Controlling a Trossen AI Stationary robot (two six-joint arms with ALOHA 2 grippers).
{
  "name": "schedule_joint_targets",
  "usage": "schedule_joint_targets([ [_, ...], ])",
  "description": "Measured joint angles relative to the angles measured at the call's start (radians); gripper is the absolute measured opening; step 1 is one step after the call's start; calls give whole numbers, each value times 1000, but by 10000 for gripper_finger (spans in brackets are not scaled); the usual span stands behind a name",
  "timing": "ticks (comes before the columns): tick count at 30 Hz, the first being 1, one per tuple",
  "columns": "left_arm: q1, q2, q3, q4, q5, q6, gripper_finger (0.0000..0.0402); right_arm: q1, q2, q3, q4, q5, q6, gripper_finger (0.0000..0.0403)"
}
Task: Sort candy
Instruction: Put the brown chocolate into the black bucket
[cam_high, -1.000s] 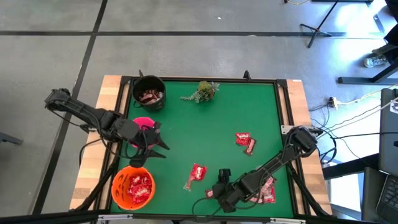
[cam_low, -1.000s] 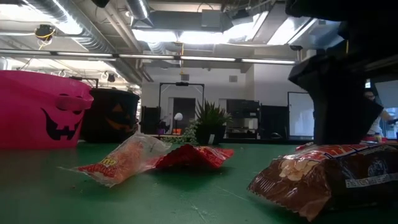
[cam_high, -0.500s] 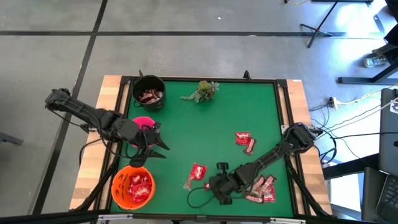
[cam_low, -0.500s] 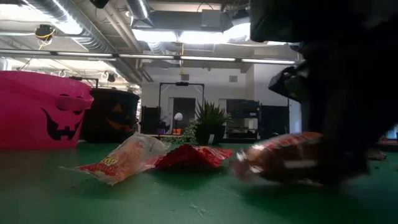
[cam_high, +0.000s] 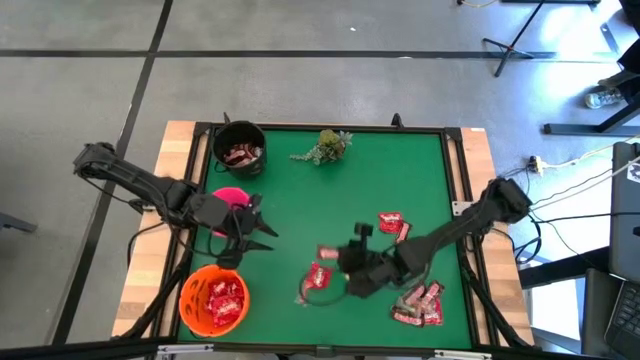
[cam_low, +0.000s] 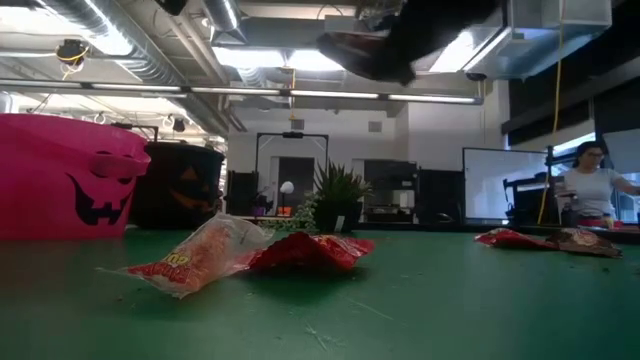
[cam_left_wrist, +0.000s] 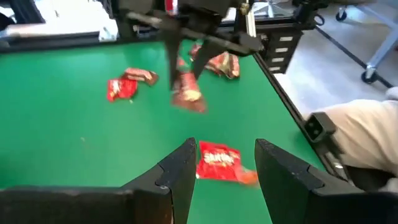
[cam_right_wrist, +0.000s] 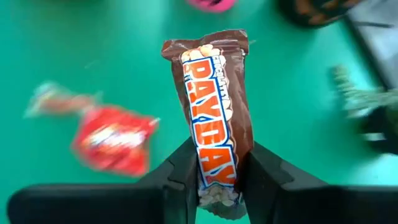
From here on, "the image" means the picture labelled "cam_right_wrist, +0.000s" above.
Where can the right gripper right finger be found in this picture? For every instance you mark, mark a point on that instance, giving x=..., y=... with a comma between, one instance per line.
x=264, y=186

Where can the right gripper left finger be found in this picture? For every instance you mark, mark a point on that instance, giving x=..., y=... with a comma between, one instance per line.
x=183, y=186

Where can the red Skittles candy pack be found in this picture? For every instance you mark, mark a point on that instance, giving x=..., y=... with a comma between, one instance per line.
x=115, y=143

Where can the clear gummy candy wrapper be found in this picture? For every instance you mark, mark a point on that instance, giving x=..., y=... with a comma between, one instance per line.
x=62, y=101

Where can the green felt table mat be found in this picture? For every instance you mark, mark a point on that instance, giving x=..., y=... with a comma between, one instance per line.
x=295, y=109

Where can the small potted green plant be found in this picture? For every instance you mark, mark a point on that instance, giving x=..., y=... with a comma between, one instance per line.
x=370, y=109

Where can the black pumpkin bucket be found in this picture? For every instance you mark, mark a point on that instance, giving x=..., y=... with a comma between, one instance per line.
x=317, y=12

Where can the pink pumpkin bucket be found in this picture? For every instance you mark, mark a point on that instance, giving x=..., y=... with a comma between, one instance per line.
x=211, y=4

